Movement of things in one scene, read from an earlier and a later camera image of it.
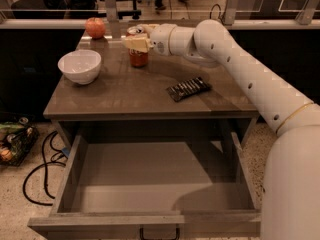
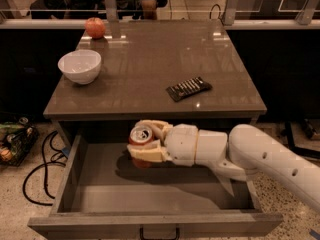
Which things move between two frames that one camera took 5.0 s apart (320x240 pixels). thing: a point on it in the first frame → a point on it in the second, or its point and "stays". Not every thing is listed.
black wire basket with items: (16, 140) stays
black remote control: (188, 89) stays
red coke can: (136, 59) → (141, 134)
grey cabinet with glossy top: (126, 94) stays
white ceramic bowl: (80, 66) stays
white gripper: (161, 39) → (181, 142)
